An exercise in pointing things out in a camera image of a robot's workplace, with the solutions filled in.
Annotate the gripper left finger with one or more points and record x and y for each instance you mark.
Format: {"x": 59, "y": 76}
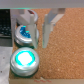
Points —
{"x": 30, "y": 28}

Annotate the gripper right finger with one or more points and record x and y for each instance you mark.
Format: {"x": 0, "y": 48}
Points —
{"x": 47, "y": 28}

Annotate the blue button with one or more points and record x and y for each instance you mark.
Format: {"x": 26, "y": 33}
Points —
{"x": 22, "y": 34}

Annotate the green button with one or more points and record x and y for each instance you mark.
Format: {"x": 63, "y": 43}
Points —
{"x": 24, "y": 60}

